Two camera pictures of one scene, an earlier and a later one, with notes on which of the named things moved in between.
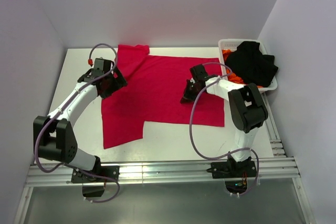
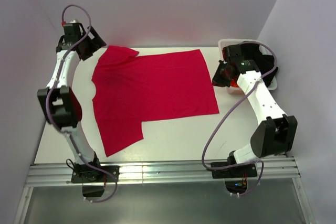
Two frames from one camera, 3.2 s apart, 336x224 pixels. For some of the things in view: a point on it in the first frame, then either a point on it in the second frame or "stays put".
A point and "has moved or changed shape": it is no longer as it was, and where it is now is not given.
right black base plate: (229, 169) stays put
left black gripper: (118, 82) → (96, 43)
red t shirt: (155, 85) has moved or changed shape
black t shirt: (248, 61) stays put
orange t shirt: (232, 77) stays put
